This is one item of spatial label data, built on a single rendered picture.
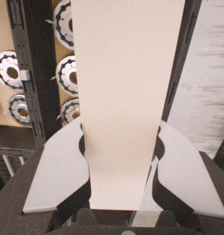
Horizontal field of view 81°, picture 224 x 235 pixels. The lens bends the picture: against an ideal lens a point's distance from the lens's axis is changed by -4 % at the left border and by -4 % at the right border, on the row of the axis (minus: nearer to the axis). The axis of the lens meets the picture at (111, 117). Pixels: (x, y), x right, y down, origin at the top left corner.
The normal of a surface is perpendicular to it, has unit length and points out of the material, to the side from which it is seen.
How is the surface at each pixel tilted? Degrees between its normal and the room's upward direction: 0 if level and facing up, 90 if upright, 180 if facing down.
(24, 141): 90
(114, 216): 90
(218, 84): 0
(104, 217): 90
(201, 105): 0
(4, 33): 0
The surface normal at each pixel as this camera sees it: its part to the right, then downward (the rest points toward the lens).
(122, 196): -0.02, 0.48
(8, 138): 0.08, -0.87
